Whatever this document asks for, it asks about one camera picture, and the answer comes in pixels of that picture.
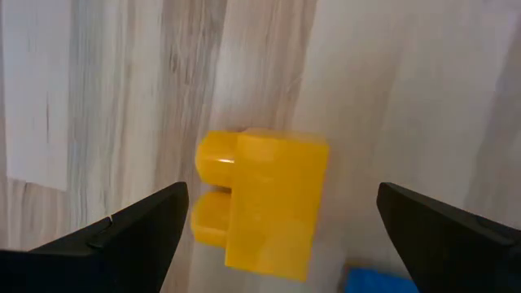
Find blue plastic tray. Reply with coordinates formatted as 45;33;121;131
344;266;420;293

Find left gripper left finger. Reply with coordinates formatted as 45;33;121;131
0;181;189;293

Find yellow two-stud toy brick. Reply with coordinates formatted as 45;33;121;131
190;128;331;283

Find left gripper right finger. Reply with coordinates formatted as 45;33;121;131
376;181;521;293

